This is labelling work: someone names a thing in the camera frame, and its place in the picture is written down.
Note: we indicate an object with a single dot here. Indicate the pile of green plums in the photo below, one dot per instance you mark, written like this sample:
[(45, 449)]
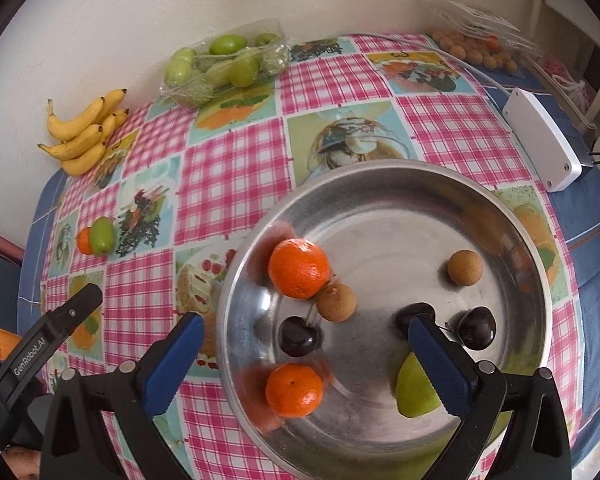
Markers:
[(242, 72)]

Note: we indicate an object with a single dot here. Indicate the plastic tray of brown longans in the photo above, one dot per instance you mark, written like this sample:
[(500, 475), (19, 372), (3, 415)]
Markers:
[(480, 52)]

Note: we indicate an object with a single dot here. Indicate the orange tangerine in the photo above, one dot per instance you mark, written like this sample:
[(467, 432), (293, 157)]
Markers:
[(83, 241), (299, 267), (294, 390)]

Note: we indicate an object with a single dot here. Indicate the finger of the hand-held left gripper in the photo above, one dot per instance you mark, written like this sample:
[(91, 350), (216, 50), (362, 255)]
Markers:
[(80, 304)]

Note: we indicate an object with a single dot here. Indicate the person's left hand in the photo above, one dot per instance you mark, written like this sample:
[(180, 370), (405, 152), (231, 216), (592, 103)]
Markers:
[(22, 465)]

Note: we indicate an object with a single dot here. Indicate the white power strip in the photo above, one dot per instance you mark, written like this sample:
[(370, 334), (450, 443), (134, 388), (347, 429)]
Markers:
[(540, 135)]

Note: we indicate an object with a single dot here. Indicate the round metal pan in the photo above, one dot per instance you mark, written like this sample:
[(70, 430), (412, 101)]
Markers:
[(390, 230)]

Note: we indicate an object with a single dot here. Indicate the small green mango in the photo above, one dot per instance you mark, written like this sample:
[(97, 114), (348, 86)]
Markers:
[(102, 235)]

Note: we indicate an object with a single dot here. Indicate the bunch of yellow bananas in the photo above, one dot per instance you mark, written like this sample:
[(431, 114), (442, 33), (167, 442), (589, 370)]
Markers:
[(77, 147)]

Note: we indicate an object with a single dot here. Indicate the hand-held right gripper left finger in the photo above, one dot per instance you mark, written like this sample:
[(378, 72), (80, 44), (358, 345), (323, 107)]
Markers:
[(177, 360)]

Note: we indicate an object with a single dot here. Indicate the pink checkered printed tablecloth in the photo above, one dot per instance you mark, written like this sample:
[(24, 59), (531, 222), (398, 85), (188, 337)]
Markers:
[(230, 170)]

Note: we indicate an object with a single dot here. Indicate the pink rod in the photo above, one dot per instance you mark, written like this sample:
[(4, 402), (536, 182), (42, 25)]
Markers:
[(0, 245)]

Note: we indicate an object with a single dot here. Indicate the large green mango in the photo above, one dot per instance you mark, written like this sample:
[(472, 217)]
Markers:
[(415, 390)]

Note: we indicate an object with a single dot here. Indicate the dark red cherry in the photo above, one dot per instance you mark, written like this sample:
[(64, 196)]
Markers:
[(300, 337), (476, 328), (405, 317)]

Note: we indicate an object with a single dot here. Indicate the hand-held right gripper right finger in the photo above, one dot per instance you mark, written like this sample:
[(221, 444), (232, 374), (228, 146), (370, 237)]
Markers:
[(437, 365)]

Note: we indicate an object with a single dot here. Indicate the brown longan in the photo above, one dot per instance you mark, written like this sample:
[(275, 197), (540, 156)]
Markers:
[(465, 267), (335, 302)]

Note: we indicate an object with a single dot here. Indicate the clear plastic tray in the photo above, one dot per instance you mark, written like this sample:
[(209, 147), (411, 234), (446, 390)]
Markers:
[(180, 95)]

